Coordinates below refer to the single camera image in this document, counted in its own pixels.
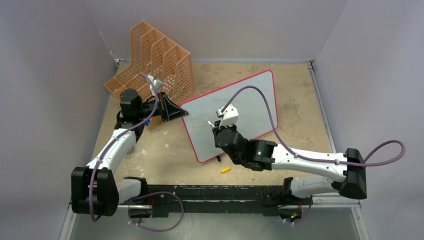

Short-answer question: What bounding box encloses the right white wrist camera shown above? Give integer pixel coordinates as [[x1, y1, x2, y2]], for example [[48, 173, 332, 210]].
[[216, 104, 239, 127]]

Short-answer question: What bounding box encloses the yellow marker cap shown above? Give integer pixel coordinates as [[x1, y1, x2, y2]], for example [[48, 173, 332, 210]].
[[221, 167, 231, 174]]

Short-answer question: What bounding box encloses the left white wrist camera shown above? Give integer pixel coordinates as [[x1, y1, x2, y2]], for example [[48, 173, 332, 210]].
[[147, 75, 165, 93]]

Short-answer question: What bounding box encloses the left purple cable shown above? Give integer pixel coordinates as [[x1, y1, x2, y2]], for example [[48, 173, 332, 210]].
[[88, 72, 161, 222]]

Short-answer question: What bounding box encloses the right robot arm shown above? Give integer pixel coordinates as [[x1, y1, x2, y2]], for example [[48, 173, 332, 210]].
[[212, 121, 367, 204]]

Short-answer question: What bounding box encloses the pink framed whiteboard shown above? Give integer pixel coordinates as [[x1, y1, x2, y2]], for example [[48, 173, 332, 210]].
[[180, 69, 279, 163]]

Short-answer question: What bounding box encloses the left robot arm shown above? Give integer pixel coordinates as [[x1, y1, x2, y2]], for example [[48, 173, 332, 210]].
[[71, 89, 189, 222]]

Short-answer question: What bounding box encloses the orange plastic file organizer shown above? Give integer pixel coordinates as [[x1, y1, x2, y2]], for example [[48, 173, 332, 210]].
[[103, 21, 195, 131]]

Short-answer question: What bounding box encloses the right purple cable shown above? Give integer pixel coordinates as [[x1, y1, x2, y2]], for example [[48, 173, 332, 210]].
[[221, 86, 407, 226]]

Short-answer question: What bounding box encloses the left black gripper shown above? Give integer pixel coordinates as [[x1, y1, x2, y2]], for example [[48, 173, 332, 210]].
[[136, 92, 188, 123]]

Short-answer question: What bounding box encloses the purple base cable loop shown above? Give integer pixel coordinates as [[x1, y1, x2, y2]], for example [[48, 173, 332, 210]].
[[127, 192, 185, 233]]

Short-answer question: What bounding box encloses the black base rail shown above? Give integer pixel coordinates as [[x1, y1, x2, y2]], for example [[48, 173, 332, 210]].
[[127, 184, 312, 218]]

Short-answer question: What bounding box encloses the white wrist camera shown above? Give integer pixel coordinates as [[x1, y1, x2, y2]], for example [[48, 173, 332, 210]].
[[216, 104, 239, 127], [147, 75, 165, 93]]

